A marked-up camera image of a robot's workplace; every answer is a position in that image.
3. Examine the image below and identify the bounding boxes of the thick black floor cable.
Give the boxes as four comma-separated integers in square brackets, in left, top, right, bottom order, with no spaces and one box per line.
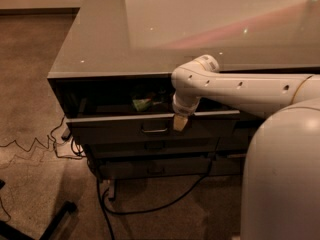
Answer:
[95,165,212,240]

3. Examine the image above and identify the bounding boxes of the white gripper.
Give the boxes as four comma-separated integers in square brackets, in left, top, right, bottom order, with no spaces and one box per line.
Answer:
[172,93,200,132]

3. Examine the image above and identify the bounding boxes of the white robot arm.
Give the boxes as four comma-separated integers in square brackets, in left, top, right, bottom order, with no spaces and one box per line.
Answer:
[171,55,320,240]

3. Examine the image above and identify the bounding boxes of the thin black tangled cable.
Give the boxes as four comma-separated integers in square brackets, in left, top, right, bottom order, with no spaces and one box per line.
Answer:
[0,115,86,223]

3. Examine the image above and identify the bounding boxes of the black stand legs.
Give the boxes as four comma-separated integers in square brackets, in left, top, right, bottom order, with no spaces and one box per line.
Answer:
[0,180,78,240]

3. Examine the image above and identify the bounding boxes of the grey cabinet with glossy top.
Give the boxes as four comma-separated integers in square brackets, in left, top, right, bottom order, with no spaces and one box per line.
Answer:
[47,0,320,202]

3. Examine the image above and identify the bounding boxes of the green snack bag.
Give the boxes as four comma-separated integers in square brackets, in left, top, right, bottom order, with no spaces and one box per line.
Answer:
[132,98,153,112]

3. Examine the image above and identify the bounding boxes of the grey drawer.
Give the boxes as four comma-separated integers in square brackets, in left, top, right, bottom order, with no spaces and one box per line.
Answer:
[210,153,246,176]
[84,137,248,159]
[65,97,264,147]
[99,157,210,179]

